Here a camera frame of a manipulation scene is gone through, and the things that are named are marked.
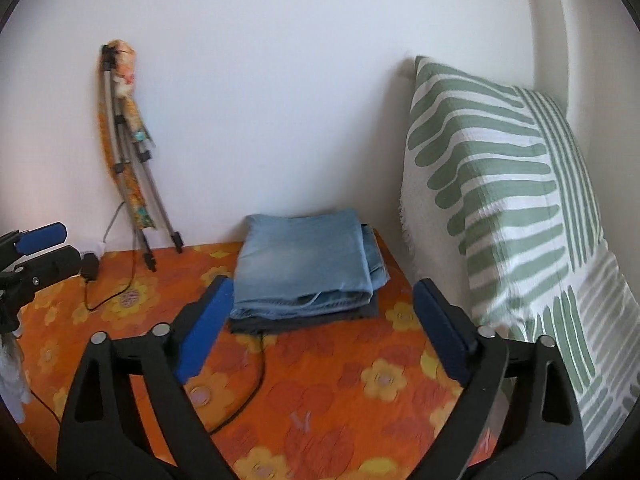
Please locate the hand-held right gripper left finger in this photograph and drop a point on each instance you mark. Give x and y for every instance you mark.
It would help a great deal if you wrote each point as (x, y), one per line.
(205, 330)

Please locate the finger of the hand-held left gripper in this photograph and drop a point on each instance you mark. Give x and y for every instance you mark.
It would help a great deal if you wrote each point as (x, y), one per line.
(42, 239)
(50, 270)

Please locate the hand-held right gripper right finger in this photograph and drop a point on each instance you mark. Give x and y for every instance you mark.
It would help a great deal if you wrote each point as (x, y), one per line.
(440, 330)

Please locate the light blue jeans pants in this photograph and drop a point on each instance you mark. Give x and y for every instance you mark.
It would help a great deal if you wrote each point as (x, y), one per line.
(300, 260)

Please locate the dark grey folded pants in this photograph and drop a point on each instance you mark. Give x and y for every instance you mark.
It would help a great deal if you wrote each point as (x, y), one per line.
(300, 325)

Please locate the black power adapter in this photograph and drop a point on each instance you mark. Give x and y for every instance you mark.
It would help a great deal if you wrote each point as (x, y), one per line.
(90, 266)

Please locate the orange floral blanket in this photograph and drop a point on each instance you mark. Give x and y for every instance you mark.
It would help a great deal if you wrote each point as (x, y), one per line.
(350, 360)

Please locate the metal tripod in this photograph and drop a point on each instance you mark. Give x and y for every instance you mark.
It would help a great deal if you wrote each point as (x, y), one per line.
(120, 160)

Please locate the white fluffy cloth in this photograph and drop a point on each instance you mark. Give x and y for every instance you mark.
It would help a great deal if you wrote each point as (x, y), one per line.
(11, 380)

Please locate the green striped white pillow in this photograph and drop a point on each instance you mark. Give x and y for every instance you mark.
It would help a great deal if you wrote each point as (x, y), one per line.
(500, 185)

